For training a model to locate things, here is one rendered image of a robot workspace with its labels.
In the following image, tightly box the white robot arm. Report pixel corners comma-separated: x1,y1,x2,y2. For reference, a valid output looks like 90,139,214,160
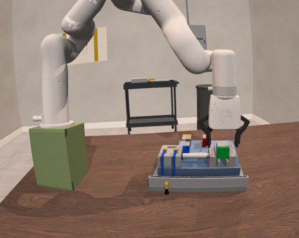
33,0,237,128

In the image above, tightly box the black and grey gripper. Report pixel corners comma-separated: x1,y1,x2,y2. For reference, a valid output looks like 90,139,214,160
197,94,250,148

